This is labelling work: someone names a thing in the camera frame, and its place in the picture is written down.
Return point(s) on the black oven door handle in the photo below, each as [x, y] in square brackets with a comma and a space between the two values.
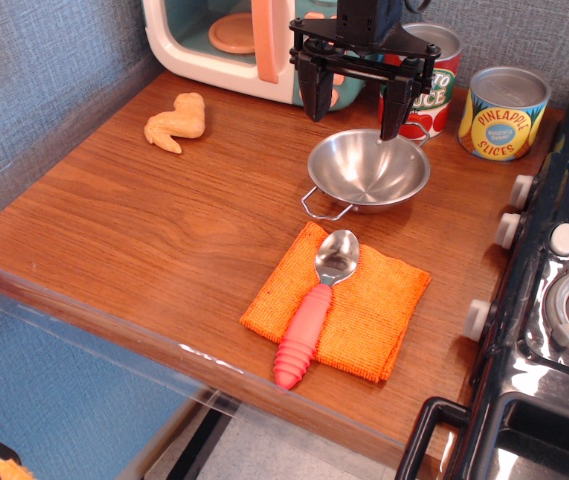
[435, 411]

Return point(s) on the small steel pan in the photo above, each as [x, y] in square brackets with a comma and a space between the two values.
[365, 174]

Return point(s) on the white stove knob lower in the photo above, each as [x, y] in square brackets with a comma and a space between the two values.
[475, 320]

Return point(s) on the pineapple slices can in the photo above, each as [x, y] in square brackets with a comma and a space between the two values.
[503, 112]

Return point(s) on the orange folded cloth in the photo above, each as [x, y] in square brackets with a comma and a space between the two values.
[369, 314]

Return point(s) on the white stove knob upper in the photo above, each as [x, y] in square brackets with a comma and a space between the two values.
[520, 191]

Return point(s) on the white stove knob middle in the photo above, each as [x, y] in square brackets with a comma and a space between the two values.
[507, 229]

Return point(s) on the spoon with pink handle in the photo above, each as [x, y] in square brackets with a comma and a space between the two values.
[335, 261]

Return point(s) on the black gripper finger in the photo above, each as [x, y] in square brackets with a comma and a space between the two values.
[315, 85]
[403, 84]

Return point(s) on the toy microwave oven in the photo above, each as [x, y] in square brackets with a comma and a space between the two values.
[241, 46]

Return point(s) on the black toy stove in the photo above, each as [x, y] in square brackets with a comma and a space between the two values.
[519, 420]

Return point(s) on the white stove knob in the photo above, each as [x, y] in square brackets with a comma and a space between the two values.
[475, 320]
[507, 229]
[520, 191]

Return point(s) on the orange toy chicken wing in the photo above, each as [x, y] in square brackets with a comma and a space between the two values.
[185, 120]

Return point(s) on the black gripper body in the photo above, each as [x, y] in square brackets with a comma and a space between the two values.
[365, 40]

